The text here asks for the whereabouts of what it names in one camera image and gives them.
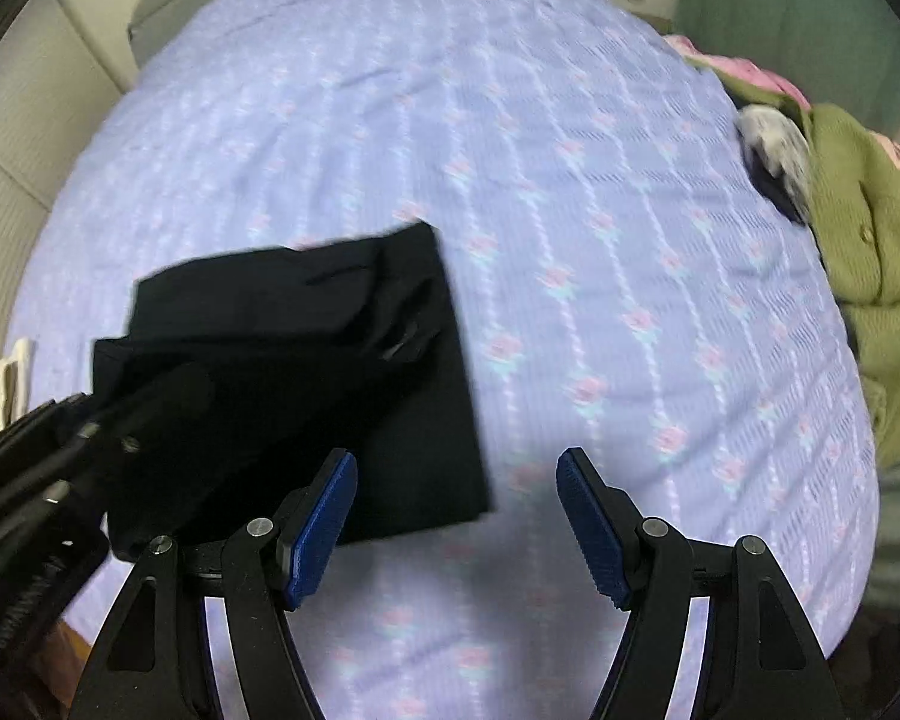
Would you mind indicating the beige louvered wardrobe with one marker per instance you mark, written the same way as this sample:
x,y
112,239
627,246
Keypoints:
x,y
30,127

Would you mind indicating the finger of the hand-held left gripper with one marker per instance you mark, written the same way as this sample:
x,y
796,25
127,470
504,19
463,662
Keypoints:
x,y
97,469
150,405

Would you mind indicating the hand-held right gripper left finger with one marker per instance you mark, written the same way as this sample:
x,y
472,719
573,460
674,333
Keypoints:
x,y
319,532

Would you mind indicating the purple floral duvet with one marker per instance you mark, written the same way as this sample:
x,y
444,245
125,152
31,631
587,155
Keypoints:
x,y
570,240

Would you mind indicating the black pants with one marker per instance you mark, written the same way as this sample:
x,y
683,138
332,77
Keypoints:
x,y
307,360

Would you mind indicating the green fleece jacket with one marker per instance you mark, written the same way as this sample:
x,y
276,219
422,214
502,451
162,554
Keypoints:
x,y
870,277

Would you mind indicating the black and white garment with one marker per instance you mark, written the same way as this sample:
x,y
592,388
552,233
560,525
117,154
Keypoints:
x,y
772,142

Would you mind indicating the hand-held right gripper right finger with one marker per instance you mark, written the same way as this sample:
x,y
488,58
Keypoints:
x,y
592,532

